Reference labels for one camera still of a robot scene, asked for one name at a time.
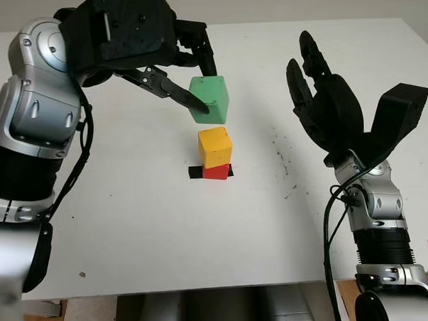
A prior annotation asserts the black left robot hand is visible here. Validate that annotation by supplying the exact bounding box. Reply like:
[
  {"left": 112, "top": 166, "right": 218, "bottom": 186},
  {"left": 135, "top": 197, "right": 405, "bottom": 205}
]
[{"left": 75, "top": 18, "right": 221, "bottom": 121}]

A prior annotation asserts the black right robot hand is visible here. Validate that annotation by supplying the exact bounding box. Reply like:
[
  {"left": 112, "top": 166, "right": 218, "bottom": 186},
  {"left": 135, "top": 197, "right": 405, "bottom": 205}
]
[{"left": 284, "top": 27, "right": 375, "bottom": 166}]

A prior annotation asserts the green wooden block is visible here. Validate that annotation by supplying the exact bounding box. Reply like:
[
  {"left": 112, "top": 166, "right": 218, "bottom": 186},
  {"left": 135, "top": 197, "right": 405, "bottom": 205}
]
[{"left": 187, "top": 75, "right": 231, "bottom": 126}]

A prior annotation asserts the yellow wooden block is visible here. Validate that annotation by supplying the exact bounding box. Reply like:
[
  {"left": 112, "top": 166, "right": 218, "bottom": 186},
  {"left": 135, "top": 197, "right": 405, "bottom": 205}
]
[{"left": 197, "top": 126, "right": 234, "bottom": 170}]

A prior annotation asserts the red wooden block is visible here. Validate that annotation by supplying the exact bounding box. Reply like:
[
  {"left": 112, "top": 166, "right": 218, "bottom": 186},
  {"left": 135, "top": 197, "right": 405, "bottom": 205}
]
[{"left": 202, "top": 163, "right": 233, "bottom": 183}]

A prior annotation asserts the black tape strip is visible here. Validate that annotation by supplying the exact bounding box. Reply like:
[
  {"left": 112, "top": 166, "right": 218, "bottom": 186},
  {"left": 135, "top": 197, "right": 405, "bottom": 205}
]
[{"left": 188, "top": 164, "right": 236, "bottom": 181}]

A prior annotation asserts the grey robot torso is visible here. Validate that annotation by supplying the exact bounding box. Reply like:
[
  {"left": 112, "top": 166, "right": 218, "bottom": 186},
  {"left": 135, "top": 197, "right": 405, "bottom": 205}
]
[{"left": 113, "top": 285, "right": 332, "bottom": 321}]

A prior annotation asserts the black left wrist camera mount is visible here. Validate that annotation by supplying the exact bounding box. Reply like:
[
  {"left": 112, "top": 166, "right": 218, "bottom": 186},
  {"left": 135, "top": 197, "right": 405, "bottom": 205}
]
[{"left": 56, "top": 0, "right": 180, "bottom": 74}]

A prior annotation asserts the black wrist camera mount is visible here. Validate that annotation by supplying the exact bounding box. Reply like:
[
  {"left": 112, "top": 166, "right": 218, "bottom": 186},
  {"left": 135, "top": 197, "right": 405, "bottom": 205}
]
[
  {"left": 359, "top": 82, "right": 428, "bottom": 162},
  {"left": 56, "top": 0, "right": 180, "bottom": 74}
]

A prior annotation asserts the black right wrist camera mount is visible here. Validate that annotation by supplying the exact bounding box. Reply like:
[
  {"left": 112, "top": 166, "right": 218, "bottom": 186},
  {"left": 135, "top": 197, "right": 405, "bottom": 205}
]
[{"left": 359, "top": 82, "right": 428, "bottom": 162}]

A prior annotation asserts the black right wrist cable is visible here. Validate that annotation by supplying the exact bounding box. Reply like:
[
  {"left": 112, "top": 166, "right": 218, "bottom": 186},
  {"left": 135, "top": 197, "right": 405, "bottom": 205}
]
[{"left": 319, "top": 156, "right": 383, "bottom": 321}]

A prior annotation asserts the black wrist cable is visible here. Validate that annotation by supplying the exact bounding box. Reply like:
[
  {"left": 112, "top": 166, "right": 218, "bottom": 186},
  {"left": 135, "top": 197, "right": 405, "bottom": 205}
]
[
  {"left": 40, "top": 83, "right": 99, "bottom": 225},
  {"left": 319, "top": 156, "right": 383, "bottom": 321}
]

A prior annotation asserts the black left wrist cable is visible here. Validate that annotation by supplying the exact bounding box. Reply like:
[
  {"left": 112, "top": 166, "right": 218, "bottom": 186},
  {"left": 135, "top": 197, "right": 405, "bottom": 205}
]
[{"left": 40, "top": 83, "right": 99, "bottom": 225}]

